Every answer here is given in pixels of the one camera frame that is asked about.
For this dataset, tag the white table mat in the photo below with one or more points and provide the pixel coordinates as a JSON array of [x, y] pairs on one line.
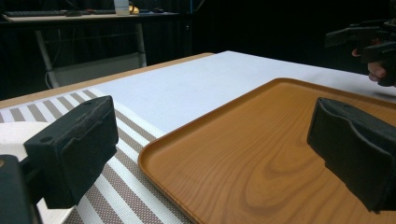
[[199, 87]]

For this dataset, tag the black keyboard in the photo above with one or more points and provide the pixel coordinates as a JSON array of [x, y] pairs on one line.
[[34, 13]]

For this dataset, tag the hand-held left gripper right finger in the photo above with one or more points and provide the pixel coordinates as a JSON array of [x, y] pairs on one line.
[[351, 146]]

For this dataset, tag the white box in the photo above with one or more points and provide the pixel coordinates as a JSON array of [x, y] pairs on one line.
[[121, 7]]

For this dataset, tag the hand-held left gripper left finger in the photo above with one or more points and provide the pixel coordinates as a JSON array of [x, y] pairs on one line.
[[77, 149]]

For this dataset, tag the yellow object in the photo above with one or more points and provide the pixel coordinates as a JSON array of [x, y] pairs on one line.
[[134, 10]]

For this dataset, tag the background desk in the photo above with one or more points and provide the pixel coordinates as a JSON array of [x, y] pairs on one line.
[[93, 65]]

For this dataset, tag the striped placemat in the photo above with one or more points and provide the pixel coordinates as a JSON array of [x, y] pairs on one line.
[[124, 193]]

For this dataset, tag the brown wooden tray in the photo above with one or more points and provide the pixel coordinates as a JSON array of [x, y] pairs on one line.
[[236, 161]]

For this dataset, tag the white plate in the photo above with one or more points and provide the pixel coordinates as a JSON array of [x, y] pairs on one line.
[[12, 137]]

